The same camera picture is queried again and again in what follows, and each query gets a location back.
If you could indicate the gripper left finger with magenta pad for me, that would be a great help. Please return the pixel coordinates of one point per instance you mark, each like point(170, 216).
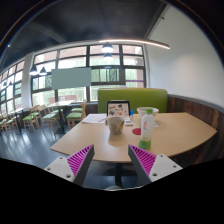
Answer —
point(74, 167)

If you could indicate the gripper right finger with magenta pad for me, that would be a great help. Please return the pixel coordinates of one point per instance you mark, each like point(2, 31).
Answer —
point(150, 167)

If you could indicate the red round coaster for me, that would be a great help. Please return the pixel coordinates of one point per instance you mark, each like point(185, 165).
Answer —
point(136, 131)

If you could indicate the clear bottle with green cap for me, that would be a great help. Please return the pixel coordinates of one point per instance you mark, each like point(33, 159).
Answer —
point(147, 127)

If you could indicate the small white card box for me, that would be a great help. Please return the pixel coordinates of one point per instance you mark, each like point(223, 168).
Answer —
point(128, 122)

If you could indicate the white paper sheet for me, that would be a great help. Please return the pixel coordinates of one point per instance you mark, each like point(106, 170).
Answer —
point(95, 118)

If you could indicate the wooden chair with green seat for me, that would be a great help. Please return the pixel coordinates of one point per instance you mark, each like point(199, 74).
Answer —
point(31, 120)
point(48, 119)
point(76, 114)

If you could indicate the beige ceramic cup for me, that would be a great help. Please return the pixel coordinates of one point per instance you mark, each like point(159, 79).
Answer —
point(115, 125)

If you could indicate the small blue-capped bottle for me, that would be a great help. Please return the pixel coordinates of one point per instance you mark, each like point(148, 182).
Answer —
point(131, 115)

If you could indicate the background wooden dining table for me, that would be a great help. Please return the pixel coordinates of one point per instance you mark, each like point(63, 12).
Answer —
point(60, 105)

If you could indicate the black framed menu stand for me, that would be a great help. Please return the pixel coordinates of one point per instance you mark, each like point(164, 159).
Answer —
point(118, 109)

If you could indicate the green upholstered booth bench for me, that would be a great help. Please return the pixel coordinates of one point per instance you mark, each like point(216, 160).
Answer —
point(138, 97)

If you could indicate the grey pendant lamp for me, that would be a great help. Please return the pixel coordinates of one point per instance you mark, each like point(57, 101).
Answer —
point(107, 48)
point(33, 71)

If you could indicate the long linear ceiling light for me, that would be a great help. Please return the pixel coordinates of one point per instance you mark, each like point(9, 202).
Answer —
point(136, 41)

